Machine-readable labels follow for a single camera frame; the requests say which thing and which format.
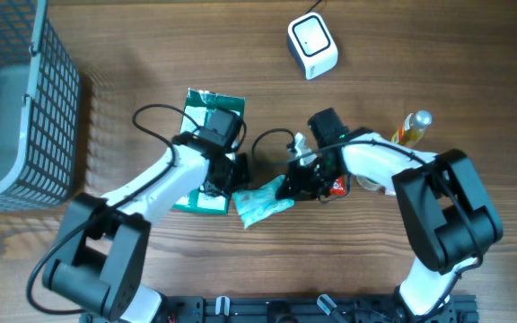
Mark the black left camera cable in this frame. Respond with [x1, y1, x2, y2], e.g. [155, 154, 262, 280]
[25, 103, 204, 316]

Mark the green lid white jar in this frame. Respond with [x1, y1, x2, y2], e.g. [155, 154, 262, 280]
[356, 176, 381, 191]

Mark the dark grey mesh basket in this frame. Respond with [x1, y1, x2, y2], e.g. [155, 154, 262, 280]
[0, 1, 82, 212]

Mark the red drink carton cup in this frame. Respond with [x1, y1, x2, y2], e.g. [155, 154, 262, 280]
[384, 188, 396, 196]

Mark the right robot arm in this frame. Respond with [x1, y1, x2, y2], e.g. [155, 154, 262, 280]
[276, 108, 503, 322]

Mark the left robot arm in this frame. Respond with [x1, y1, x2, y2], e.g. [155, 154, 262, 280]
[28, 108, 248, 322]

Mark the red white tube packet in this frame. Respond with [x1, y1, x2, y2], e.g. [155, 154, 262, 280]
[329, 177, 346, 196]

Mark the white barcode scanner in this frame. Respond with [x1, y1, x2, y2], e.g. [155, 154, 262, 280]
[286, 13, 338, 80]

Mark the green 3M gloves packet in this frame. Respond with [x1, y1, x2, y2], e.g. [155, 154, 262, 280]
[173, 89, 246, 215]

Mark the yellow oil bottle silver cap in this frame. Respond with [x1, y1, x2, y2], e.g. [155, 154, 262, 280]
[390, 110, 433, 147]

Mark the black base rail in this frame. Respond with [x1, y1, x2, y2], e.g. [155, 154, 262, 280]
[78, 293, 479, 323]

